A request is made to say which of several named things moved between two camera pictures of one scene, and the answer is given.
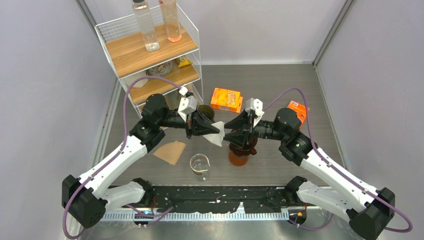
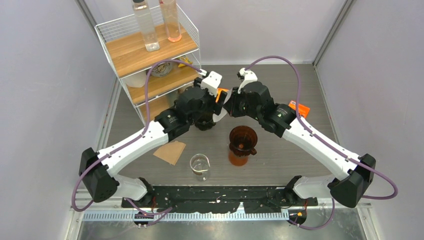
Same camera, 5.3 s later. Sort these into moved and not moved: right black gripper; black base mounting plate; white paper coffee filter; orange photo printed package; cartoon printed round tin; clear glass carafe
Moved: white paper coffee filter; right black gripper
Not moved: clear glass carafe; cartoon printed round tin; orange photo printed package; black base mounting plate
